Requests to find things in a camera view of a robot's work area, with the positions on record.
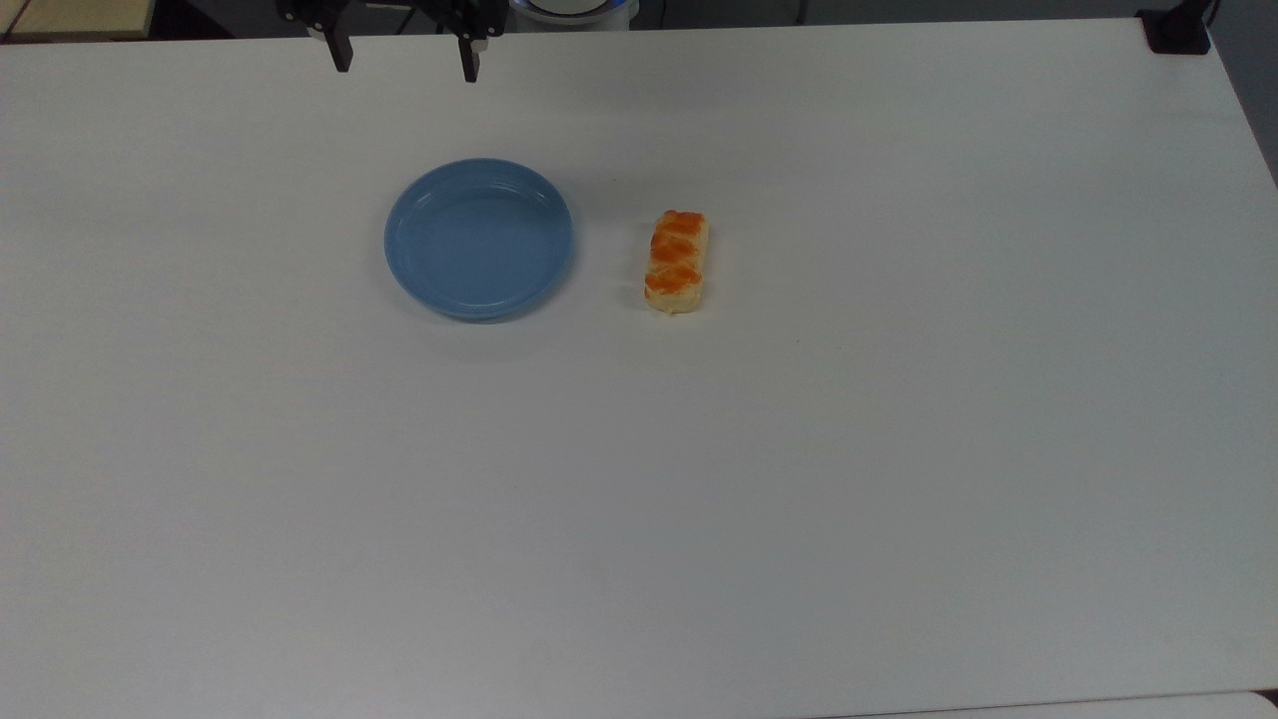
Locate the orange glazed bread loaf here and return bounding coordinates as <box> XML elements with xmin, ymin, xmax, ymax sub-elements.
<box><xmin>644</xmin><ymin>210</ymin><xmax>711</xmax><ymax>315</ymax></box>

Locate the light wooden desk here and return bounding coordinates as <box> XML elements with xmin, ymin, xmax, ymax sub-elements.
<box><xmin>0</xmin><ymin>0</ymin><xmax>156</xmax><ymax>41</ymax></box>

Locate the blue round plate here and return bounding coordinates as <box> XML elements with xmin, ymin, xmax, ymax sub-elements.
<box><xmin>384</xmin><ymin>158</ymin><xmax>576</xmax><ymax>323</ymax></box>

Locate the black corner clamp mount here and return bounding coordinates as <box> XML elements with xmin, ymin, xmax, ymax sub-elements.
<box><xmin>1138</xmin><ymin>0</ymin><xmax>1221</xmax><ymax>56</ymax></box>

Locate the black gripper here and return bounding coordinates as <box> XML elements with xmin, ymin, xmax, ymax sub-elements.
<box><xmin>278</xmin><ymin>0</ymin><xmax>510</xmax><ymax>84</ymax></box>

